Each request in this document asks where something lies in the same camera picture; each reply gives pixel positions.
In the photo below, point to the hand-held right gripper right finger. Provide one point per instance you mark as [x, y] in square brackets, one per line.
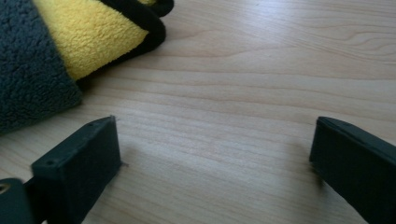
[358, 168]

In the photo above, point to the grey and yellow towel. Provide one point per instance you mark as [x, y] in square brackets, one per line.
[37, 56]

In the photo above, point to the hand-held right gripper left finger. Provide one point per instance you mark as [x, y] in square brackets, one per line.
[77, 168]

